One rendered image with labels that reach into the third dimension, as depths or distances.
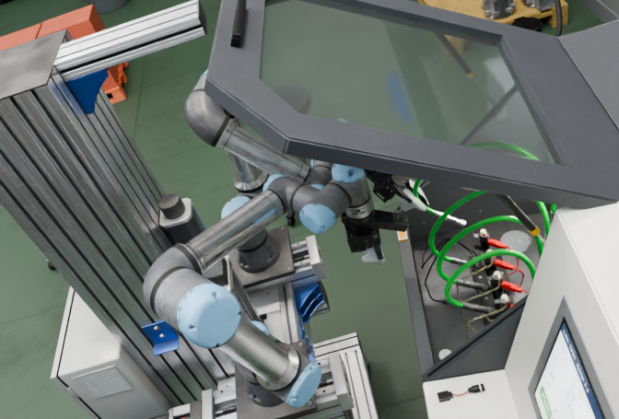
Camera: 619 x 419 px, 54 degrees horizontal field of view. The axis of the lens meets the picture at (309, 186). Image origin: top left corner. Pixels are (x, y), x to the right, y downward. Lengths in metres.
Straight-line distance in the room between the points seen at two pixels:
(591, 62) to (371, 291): 1.82
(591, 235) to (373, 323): 1.96
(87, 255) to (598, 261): 1.13
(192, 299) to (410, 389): 1.83
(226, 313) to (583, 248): 0.69
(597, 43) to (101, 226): 1.39
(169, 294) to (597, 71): 1.21
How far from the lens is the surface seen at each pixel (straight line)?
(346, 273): 3.35
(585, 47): 1.89
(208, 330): 1.22
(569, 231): 1.30
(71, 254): 1.60
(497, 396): 1.74
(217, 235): 1.38
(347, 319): 3.16
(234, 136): 1.72
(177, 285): 1.25
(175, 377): 1.98
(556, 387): 1.42
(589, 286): 1.22
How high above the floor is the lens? 2.51
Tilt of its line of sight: 40 degrees down
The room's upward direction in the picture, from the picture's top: 21 degrees counter-clockwise
